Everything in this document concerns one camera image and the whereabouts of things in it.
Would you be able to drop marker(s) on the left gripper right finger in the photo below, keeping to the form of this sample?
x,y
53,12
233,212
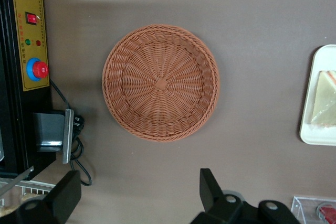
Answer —
x,y
211,196

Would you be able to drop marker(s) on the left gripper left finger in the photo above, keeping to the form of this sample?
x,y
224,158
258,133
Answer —
x,y
61,197

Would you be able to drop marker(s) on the triangle sandwich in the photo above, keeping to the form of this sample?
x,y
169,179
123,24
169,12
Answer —
x,y
325,98

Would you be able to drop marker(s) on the cream plastic tray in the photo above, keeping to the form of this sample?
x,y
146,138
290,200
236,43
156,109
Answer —
x,y
307,129

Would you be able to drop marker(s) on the round brown wicker basket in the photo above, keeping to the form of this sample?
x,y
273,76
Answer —
x,y
160,83

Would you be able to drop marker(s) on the clear bag of snacks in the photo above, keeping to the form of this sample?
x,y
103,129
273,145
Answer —
x,y
8,208

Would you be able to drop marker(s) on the clear acrylic bottle rack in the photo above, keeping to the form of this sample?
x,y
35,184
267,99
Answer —
x,y
302,208

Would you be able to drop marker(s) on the black machine with yellow panel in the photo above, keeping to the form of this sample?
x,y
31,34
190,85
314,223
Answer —
x,y
13,116

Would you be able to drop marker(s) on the red emergency stop button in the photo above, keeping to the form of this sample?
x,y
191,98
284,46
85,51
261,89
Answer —
x,y
39,69

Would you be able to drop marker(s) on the grey metal machine bracket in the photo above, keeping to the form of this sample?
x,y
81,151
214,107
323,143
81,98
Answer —
x,y
48,129

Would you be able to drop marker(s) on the red rocker switch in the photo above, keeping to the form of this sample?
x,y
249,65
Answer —
x,y
31,18

